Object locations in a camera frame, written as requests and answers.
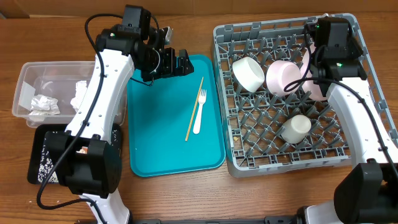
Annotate white plastic fork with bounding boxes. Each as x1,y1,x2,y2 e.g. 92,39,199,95
193,89,206,134

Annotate wooden chopstick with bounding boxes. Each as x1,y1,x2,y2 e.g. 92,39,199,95
185,77,204,142

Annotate white bowl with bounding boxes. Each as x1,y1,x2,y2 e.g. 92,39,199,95
232,57,265,93

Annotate small pink bowl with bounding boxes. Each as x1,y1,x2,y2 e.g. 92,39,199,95
266,60,302,96

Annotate white napkin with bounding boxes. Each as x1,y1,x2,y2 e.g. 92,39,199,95
29,95,60,115
70,80,87,112

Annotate small white cup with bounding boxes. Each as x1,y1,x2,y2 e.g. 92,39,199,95
281,114,312,144

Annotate pink plate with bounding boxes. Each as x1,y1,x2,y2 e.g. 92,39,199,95
300,51,327,101

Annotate rice and peanut shells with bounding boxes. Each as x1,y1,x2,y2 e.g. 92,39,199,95
37,129,121,184

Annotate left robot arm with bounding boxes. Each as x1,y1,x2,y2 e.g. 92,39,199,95
44,5,194,223

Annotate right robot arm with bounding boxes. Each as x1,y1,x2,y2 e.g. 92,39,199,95
304,17,397,223

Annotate grey dishwasher rack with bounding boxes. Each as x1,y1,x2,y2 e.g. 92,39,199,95
213,17,397,177

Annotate teal plastic tray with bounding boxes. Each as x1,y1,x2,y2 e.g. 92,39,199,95
127,55,226,177

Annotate clear plastic bin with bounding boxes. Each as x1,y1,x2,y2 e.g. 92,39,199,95
11,60,127,129

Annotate black plastic tray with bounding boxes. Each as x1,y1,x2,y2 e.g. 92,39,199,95
27,123,123,184

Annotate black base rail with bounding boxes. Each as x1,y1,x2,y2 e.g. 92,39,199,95
127,215,304,224

